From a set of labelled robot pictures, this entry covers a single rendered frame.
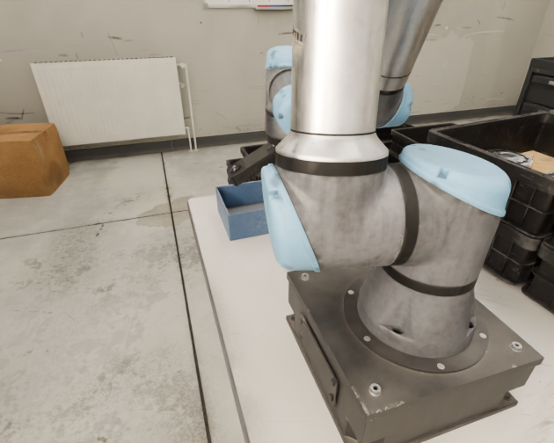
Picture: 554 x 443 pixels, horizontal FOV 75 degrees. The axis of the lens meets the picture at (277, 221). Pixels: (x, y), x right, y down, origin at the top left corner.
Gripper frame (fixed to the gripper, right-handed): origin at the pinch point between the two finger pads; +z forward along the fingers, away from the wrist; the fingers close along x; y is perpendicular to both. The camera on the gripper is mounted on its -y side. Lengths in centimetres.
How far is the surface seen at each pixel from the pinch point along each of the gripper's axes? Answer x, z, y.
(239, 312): -23.6, 2.1, -12.3
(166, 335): 31, 80, -33
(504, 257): -28.2, -3.5, 38.9
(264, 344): -31.5, 1.1, -9.8
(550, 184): -29, -21, 38
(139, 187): 175, 100, -48
